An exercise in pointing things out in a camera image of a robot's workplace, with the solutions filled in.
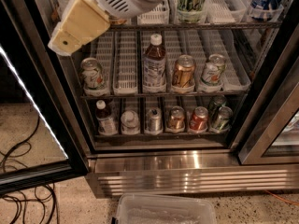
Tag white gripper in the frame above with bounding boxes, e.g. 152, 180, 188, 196
48, 0, 163, 56

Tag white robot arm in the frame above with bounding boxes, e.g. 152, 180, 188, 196
48, 0, 163, 56

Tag white shelf tray empty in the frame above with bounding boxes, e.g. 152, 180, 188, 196
137, 0, 169, 25

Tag brown tea bottle white cap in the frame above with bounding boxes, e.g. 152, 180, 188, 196
143, 34, 166, 93

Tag small brown tea bottle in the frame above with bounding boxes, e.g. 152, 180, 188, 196
95, 100, 118, 135

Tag white capped bottle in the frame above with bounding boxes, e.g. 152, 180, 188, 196
121, 110, 140, 135

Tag open glass fridge door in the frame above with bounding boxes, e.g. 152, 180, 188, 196
0, 0, 89, 194

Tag bronze can bottom shelf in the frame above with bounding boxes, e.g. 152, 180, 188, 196
167, 105, 185, 133

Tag stainless steel display fridge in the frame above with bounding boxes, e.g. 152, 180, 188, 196
6, 0, 299, 199

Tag closed glass fridge door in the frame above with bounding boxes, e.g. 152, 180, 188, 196
237, 56, 299, 166

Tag white green can left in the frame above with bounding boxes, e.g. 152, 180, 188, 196
81, 58, 107, 96

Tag white green can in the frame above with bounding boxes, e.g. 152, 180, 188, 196
200, 53, 226, 92
81, 58, 107, 96

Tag tall green drink can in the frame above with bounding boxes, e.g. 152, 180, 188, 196
177, 0, 206, 23

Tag copper gold can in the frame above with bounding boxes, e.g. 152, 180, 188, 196
171, 54, 196, 93

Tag silver can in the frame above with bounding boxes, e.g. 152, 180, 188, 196
147, 107, 163, 134

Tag white green can right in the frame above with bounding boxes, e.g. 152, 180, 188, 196
200, 53, 226, 92

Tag red can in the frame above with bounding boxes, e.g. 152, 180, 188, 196
189, 106, 208, 133

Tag green can rear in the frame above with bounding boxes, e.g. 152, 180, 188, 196
208, 95, 227, 117

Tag green can front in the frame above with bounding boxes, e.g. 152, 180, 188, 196
210, 106, 233, 133

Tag blue white drink can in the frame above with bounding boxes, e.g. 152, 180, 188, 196
249, 0, 282, 21

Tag clear plastic storage bin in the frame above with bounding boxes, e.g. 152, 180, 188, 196
111, 193, 217, 224

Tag black floor cables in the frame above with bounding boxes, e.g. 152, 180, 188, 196
0, 115, 60, 224

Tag orange cable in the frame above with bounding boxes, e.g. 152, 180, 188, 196
264, 189, 299, 207

